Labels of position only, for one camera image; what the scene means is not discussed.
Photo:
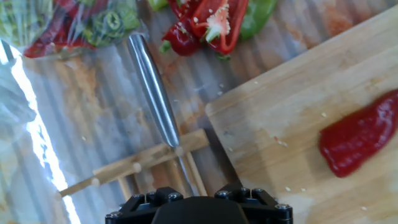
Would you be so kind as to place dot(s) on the empty clear plastic bag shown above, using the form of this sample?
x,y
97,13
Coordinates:
x,y
15,99

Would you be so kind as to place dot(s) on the red pepper with green stem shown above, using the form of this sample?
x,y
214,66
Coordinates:
x,y
182,40

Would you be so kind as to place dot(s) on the bamboo cutting board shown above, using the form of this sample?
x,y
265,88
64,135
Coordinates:
x,y
280,124

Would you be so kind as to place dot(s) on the marble pattern plastic mat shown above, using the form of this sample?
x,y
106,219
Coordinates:
x,y
93,102

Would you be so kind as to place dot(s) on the large green pepper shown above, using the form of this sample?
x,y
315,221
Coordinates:
x,y
258,15

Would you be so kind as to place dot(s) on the bag of chopped peppers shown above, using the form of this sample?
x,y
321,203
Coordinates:
x,y
102,28

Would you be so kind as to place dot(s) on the halved red pepper with seeds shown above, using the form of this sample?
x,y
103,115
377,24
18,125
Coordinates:
x,y
233,18

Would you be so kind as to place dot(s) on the steel cleaver knife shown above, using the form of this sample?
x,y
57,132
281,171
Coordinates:
x,y
152,90

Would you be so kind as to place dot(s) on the dark red pepper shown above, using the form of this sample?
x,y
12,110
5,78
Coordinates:
x,y
180,7

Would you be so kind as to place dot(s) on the wooden peg rack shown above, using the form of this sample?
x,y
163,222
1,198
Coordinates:
x,y
146,158

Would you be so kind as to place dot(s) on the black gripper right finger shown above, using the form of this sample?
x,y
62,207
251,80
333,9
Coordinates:
x,y
267,211

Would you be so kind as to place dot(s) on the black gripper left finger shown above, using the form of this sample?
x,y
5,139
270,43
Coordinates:
x,y
130,211

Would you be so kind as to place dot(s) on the red pepper piece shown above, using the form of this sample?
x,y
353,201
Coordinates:
x,y
357,140

